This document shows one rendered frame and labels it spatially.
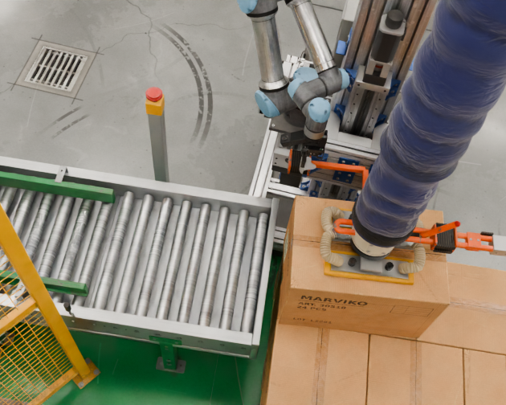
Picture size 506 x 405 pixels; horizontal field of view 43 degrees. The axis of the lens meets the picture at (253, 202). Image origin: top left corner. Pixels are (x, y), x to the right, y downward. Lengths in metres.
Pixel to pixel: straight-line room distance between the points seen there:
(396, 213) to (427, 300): 0.51
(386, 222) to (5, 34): 3.07
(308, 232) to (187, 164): 1.41
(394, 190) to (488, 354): 1.17
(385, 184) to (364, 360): 0.99
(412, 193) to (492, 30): 0.67
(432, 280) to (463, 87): 1.09
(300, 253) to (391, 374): 0.67
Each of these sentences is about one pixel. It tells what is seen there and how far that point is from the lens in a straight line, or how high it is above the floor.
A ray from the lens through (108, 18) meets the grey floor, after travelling 4.52.
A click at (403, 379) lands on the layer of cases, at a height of 0.54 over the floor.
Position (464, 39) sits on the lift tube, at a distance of 1.52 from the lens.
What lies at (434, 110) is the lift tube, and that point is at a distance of 1.70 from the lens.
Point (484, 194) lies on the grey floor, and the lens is 4.01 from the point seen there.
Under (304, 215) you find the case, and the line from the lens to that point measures 2.53.
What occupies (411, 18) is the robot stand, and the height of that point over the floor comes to 1.53.
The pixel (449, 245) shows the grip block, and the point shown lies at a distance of 2.45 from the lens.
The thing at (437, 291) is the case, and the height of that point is 0.94.
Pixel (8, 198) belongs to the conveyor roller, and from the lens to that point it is 3.12.
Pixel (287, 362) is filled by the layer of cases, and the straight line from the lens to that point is 2.72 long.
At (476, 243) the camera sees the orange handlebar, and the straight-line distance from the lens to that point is 2.50.
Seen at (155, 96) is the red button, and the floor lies 1.04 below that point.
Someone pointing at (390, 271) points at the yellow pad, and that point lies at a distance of 2.47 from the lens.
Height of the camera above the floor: 3.14
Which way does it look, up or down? 60 degrees down
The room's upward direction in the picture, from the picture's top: 8 degrees clockwise
